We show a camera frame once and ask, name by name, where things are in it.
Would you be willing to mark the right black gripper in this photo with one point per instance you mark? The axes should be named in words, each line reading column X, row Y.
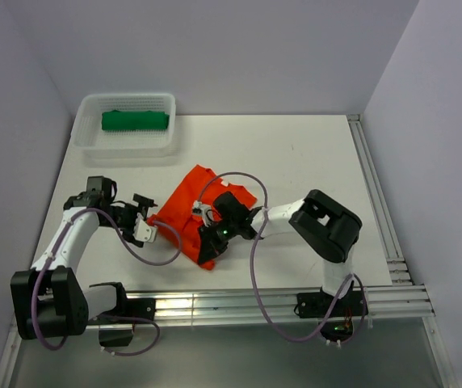
column 211, row 247

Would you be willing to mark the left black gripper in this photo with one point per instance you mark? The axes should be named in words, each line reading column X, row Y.
column 146, row 204

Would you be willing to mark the orange polo t shirt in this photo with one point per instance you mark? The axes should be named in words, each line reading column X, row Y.
column 176, row 212

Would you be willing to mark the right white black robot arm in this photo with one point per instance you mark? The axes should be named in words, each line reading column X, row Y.
column 329, row 228

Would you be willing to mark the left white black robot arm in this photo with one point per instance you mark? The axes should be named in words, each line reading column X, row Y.
column 48, row 300

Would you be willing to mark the white perforated plastic basket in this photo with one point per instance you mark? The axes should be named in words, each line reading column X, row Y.
column 88, row 137

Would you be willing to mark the rolled green t shirt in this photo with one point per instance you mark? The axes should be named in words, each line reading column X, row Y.
column 117, row 121

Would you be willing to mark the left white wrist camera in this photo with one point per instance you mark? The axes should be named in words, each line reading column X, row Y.
column 144, row 233

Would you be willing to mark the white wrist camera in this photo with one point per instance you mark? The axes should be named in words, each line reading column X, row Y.
column 144, row 233
column 203, row 211

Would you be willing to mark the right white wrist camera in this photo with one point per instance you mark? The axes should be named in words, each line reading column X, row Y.
column 203, row 211

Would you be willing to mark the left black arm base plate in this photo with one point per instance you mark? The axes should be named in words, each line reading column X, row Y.
column 134, row 310

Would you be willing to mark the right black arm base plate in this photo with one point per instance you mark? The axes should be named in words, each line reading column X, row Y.
column 316, row 305

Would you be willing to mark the right side aluminium rail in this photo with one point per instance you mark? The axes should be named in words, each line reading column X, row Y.
column 397, row 265

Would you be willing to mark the front aluminium rail frame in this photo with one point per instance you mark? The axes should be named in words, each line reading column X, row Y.
column 220, row 339

